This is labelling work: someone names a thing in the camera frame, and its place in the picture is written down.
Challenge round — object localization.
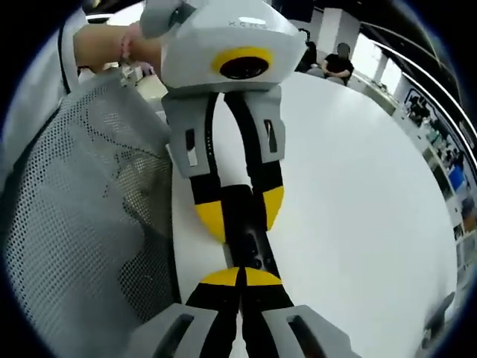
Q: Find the pink bead bracelet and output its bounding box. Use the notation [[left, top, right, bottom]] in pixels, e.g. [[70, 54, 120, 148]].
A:
[[118, 21, 139, 63]]

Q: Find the blue box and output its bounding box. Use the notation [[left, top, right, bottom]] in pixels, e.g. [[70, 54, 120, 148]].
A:
[[448, 163, 465, 192]]

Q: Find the blue bordered wall display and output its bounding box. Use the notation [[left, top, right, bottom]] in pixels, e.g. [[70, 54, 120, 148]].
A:
[[403, 87, 443, 128]]

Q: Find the white mesh laundry basket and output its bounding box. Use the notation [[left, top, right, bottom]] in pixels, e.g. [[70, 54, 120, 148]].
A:
[[0, 69, 184, 358]]

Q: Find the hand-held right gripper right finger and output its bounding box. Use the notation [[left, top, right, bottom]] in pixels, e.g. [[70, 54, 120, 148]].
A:
[[240, 267, 361, 358]]

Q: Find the person's left hand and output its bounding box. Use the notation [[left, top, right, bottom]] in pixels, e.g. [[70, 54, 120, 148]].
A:
[[130, 35, 165, 74]]

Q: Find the black remote control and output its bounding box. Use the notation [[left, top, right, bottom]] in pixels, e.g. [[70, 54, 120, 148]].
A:
[[219, 183, 282, 281]]

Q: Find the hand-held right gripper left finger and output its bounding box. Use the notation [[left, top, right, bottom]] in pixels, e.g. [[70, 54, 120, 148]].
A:
[[124, 266, 247, 358]]

